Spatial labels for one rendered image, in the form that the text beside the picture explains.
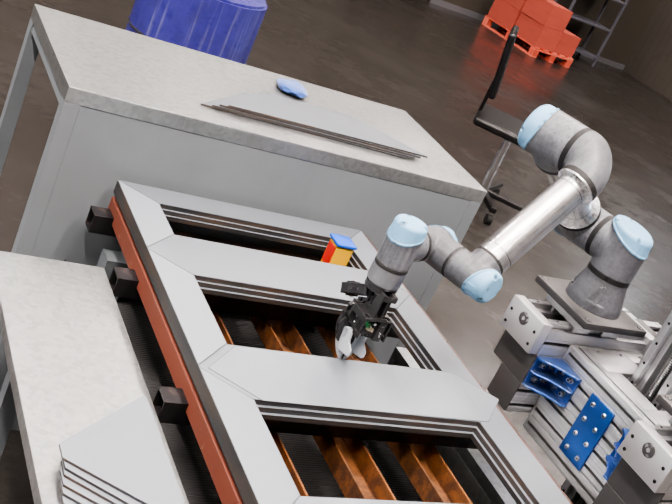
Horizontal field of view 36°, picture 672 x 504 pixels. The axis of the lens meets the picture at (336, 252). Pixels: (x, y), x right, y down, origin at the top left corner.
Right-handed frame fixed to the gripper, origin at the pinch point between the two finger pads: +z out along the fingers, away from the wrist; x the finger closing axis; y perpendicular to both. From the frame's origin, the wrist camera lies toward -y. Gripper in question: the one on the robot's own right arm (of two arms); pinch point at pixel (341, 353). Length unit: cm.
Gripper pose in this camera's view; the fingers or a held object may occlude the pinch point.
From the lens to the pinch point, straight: 225.6
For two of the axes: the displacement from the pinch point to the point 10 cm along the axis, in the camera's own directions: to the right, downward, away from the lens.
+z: -3.9, 8.4, 3.8
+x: 8.5, 1.6, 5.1
